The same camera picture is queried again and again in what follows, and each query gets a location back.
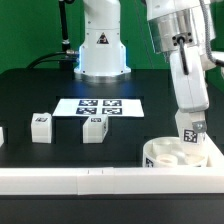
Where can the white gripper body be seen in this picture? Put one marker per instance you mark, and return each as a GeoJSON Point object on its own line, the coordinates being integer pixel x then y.
{"type": "Point", "coordinates": [188, 80]}

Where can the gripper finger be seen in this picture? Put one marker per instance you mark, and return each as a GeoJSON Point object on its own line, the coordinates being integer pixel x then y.
{"type": "Point", "coordinates": [199, 126]}

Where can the white round stool seat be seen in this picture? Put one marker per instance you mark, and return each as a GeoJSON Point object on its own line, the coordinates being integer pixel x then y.
{"type": "Point", "coordinates": [166, 152]}

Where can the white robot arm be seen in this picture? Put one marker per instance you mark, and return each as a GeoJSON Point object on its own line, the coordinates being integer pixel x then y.
{"type": "Point", "coordinates": [181, 30]}

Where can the white right fence bar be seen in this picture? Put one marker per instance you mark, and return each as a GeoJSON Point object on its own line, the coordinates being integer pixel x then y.
{"type": "Point", "coordinates": [215, 156]}

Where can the white fence bar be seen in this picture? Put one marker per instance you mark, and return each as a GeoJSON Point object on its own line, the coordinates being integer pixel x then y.
{"type": "Point", "coordinates": [96, 181]}
{"type": "Point", "coordinates": [215, 156]}

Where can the white front fence bar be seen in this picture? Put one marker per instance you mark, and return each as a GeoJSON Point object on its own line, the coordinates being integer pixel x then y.
{"type": "Point", "coordinates": [96, 181]}

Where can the white sheet with markers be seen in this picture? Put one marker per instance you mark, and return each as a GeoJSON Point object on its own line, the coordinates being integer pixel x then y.
{"type": "Point", "coordinates": [110, 107]}

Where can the white part at left edge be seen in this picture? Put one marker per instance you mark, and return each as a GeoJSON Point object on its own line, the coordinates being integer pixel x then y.
{"type": "Point", "coordinates": [1, 136]}

